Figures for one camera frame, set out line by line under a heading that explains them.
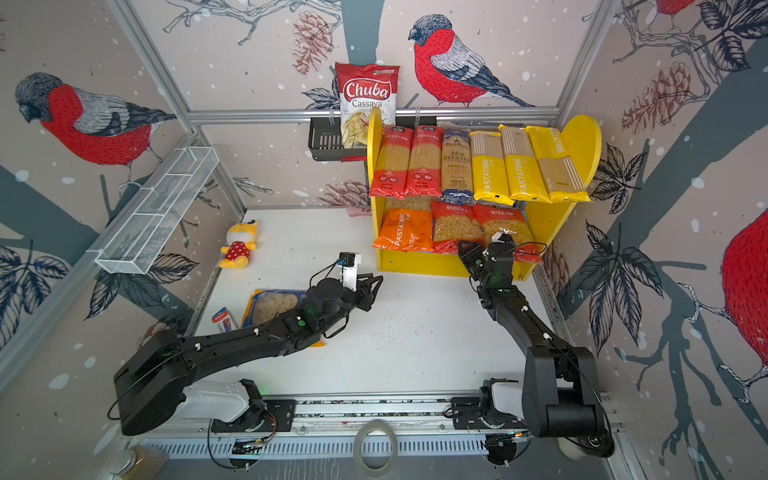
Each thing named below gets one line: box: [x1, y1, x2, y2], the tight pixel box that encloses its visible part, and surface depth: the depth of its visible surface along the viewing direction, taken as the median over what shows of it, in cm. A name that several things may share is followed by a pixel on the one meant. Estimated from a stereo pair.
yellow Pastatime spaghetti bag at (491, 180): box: [469, 130, 515, 207], surface depth 72 cm
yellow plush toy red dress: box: [218, 220, 258, 269], surface depth 106 cm
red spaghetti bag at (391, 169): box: [370, 125, 415, 200], surface depth 72 cm
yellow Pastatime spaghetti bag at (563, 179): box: [525, 125, 592, 204], surface depth 71 cm
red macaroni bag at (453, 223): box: [432, 200, 485, 256], surface depth 92 cm
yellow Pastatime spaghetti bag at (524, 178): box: [498, 124, 552, 204], surface depth 71 cm
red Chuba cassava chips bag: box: [335, 62, 400, 148], surface depth 85 cm
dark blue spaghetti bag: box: [440, 126, 476, 205], surface depth 73 cm
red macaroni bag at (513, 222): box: [473, 204, 543, 263], surface depth 92 cm
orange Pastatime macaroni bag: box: [372, 209, 433, 252], surface depth 92 cm
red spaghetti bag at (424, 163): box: [405, 125, 444, 197], surface depth 74 cm
